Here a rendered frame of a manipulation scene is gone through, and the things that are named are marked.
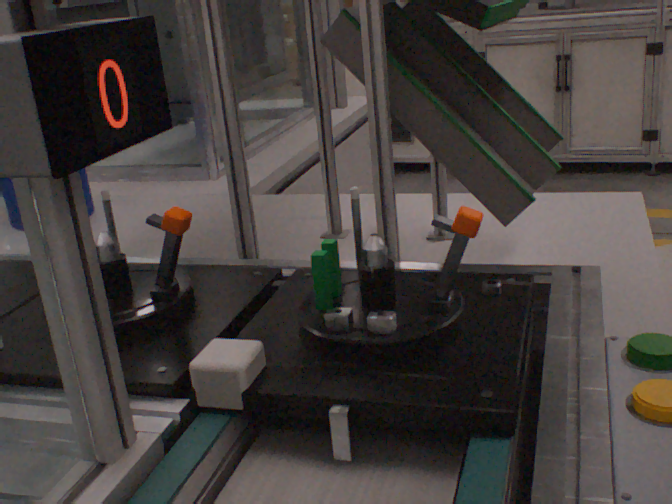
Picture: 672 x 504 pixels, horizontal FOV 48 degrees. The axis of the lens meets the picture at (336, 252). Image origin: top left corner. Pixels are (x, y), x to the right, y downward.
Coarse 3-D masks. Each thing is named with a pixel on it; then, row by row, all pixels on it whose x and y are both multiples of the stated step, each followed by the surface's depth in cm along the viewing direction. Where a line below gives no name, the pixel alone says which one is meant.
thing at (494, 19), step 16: (416, 0) 75; (432, 0) 74; (448, 0) 74; (464, 0) 73; (512, 0) 79; (448, 16) 74; (464, 16) 74; (480, 16) 73; (496, 16) 75; (512, 16) 82
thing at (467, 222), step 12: (456, 216) 59; (468, 216) 58; (480, 216) 59; (444, 228) 59; (456, 228) 59; (468, 228) 59; (456, 240) 60; (468, 240) 59; (456, 252) 60; (444, 264) 61; (456, 264) 60; (444, 276) 61; (444, 288) 61
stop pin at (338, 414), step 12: (336, 408) 54; (348, 408) 54; (336, 420) 54; (348, 420) 54; (336, 432) 54; (348, 432) 54; (336, 444) 54; (348, 444) 54; (336, 456) 55; (348, 456) 54
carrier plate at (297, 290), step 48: (288, 288) 74; (480, 288) 70; (528, 288) 69; (240, 336) 65; (288, 336) 64; (480, 336) 61; (288, 384) 57; (336, 384) 56; (384, 384) 56; (432, 384) 55; (480, 384) 54; (480, 432) 52
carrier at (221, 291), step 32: (128, 288) 71; (160, 288) 69; (192, 288) 73; (224, 288) 76; (256, 288) 75; (128, 320) 66; (160, 320) 68; (192, 320) 69; (224, 320) 69; (128, 352) 64; (160, 352) 64; (192, 352) 63; (128, 384) 60; (160, 384) 59
